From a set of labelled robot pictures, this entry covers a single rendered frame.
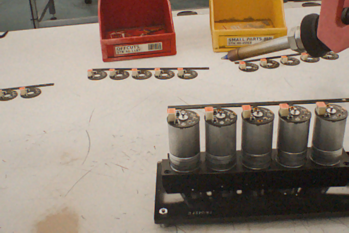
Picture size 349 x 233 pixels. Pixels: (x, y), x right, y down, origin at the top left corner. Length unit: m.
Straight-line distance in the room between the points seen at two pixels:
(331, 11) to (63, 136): 0.30
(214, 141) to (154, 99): 0.18
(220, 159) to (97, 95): 0.22
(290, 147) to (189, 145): 0.08
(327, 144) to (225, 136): 0.08
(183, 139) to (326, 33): 0.15
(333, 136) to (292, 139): 0.03
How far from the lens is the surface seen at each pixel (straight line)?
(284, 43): 0.27
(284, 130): 0.35
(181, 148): 0.35
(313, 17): 0.26
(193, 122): 0.34
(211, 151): 0.35
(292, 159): 0.36
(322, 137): 0.36
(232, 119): 0.34
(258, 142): 0.35
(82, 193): 0.38
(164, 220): 0.33
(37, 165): 0.43
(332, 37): 0.24
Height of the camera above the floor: 0.99
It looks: 29 degrees down
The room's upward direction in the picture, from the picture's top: 4 degrees counter-clockwise
